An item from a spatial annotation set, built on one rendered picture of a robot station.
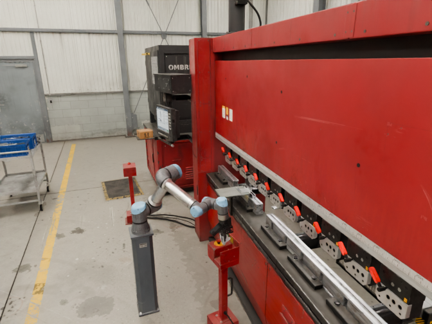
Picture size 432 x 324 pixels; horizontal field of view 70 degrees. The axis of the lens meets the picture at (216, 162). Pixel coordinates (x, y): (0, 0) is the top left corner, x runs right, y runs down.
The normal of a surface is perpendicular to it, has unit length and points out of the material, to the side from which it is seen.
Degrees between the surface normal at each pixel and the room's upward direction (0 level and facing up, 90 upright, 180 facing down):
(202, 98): 90
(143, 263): 90
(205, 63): 90
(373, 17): 90
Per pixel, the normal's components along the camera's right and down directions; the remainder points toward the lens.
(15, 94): 0.35, 0.29
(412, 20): -0.96, 0.10
